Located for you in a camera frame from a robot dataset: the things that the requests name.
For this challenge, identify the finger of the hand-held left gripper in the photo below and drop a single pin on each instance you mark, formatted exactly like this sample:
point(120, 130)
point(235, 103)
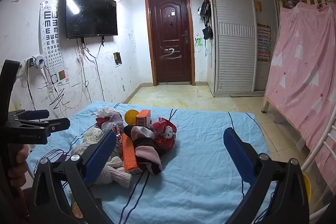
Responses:
point(39, 114)
point(56, 124)

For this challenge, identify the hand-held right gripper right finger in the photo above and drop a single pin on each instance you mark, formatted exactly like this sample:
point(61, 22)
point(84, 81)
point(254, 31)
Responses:
point(237, 153)

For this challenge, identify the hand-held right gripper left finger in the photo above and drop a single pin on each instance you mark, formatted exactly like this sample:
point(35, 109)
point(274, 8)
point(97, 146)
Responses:
point(101, 155)

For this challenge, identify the toys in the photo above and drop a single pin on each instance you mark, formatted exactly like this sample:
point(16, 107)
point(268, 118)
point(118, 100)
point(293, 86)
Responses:
point(115, 171)

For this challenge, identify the long orange box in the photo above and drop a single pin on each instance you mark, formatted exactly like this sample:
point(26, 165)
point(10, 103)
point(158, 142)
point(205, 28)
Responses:
point(128, 155)

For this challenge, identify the black and pink sock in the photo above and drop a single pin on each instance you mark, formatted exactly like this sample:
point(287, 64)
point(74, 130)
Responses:
point(144, 150)

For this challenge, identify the red cartoon plastic bag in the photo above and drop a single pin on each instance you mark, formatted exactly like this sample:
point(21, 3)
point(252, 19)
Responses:
point(164, 134)

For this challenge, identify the yellow plastic bin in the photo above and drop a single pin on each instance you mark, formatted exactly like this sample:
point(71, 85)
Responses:
point(306, 186)

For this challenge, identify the person's left forearm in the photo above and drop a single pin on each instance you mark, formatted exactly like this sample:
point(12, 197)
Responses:
point(19, 200)

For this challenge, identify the person's left hand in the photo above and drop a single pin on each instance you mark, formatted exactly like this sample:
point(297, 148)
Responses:
point(19, 161)

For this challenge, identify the white crumpled cloth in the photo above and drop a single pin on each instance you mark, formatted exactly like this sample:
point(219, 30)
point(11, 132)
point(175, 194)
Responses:
point(89, 136)

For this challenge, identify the pink white crumpled wrapper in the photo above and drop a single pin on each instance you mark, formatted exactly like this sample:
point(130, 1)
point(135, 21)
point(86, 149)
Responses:
point(113, 121)

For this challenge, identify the crumpled white tissue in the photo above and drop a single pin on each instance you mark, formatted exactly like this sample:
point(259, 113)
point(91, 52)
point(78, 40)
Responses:
point(105, 111)

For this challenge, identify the green and red card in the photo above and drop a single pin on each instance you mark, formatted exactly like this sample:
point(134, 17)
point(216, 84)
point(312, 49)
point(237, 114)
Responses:
point(61, 75)

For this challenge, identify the light blue striped sheet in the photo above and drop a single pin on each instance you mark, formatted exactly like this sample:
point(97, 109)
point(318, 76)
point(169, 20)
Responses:
point(197, 174)

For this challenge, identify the yellow ball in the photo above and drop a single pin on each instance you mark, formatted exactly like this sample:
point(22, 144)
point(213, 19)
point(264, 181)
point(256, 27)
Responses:
point(130, 117)

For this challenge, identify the small orange box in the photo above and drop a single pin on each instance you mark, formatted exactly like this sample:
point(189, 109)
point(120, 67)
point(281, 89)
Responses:
point(143, 117)

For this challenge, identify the white eye chart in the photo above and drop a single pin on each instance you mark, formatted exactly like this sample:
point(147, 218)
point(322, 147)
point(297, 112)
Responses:
point(51, 37)

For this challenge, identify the white slatted chair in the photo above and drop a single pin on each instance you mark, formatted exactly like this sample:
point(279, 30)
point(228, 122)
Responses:
point(324, 145)

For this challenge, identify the white slatted wardrobe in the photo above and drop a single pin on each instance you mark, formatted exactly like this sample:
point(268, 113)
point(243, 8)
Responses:
point(233, 56)

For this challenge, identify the colourful grid poster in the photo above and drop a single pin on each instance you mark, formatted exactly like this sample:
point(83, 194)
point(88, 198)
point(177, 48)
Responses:
point(263, 43)

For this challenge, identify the black hanging bag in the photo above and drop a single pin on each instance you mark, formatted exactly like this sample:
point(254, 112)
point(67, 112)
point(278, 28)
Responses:
point(208, 33)
point(204, 7)

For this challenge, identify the dark brown door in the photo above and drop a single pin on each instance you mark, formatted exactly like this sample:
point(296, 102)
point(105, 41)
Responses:
point(168, 37)

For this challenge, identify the orange square sticker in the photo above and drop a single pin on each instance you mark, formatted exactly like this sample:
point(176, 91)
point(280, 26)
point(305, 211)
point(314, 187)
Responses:
point(258, 6)

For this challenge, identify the white wall power adapter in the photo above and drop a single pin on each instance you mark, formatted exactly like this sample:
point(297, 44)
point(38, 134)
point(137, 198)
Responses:
point(39, 61)

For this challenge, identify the open wall socket box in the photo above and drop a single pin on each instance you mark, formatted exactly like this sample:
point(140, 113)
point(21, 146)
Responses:
point(117, 58)

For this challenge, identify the black wall television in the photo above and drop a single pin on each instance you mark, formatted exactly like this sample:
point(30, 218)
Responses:
point(90, 12)

